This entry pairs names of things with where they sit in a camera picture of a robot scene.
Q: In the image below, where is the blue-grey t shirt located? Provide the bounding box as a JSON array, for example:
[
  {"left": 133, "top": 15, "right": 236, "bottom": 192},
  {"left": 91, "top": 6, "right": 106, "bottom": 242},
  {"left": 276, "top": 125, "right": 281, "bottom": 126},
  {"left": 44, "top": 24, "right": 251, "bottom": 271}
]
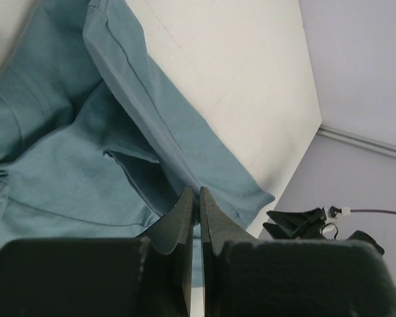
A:
[{"left": 0, "top": 1, "right": 274, "bottom": 249}]

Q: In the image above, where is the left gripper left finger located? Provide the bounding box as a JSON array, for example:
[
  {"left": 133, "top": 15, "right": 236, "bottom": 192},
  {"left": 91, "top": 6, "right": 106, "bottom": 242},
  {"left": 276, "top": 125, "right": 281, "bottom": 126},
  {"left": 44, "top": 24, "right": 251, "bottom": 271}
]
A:
[{"left": 0, "top": 187, "right": 195, "bottom": 316}]

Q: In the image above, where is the right aluminium frame post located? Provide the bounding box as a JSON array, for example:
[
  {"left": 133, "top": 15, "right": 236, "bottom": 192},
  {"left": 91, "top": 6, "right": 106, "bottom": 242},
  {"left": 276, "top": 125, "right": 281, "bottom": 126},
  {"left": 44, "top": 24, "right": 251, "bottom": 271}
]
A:
[{"left": 317, "top": 125, "right": 396, "bottom": 159}]

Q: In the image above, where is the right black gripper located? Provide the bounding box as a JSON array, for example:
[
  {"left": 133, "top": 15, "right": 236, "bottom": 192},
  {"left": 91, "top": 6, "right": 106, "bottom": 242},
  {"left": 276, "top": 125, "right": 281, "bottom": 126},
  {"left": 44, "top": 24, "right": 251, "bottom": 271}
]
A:
[{"left": 263, "top": 208, "right": 385, "bottom": 255}]

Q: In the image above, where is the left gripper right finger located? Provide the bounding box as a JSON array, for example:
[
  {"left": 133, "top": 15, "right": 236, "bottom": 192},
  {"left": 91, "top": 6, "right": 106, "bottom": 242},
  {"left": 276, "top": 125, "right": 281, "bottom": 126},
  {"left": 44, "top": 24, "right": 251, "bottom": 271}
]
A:
[{"left": 199, "top": 188, "right": 396, "bottom": 316}]

